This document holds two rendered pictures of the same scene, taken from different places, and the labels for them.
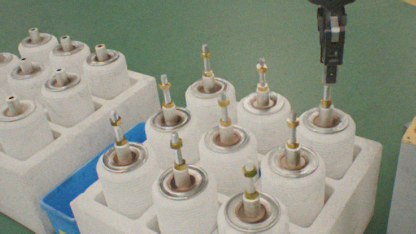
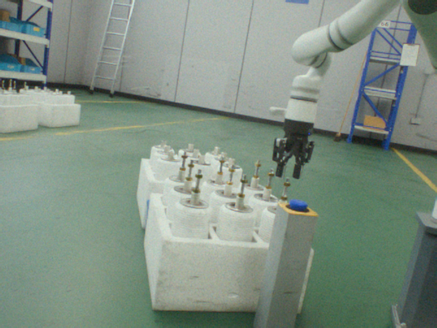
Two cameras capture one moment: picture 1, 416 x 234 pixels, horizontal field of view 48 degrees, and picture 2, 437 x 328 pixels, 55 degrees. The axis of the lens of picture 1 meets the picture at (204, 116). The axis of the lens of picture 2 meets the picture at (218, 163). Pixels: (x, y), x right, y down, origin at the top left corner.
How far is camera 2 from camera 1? 0.77 m
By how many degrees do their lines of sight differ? 40
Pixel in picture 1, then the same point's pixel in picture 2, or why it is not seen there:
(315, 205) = (234, 234)
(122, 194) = (166, 191)
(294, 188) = (225, 213)
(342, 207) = (248, 245)
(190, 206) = (177, 194)
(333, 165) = (268, 235)
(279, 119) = (264, 205)
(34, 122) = (172, 166)
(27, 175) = (151, 184)
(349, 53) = not seen: hidden behind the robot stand
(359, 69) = not seen: hidden behind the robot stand
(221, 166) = (212, 200)
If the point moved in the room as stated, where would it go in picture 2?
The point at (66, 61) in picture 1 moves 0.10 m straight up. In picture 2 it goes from (216, 163) to (220, 138)
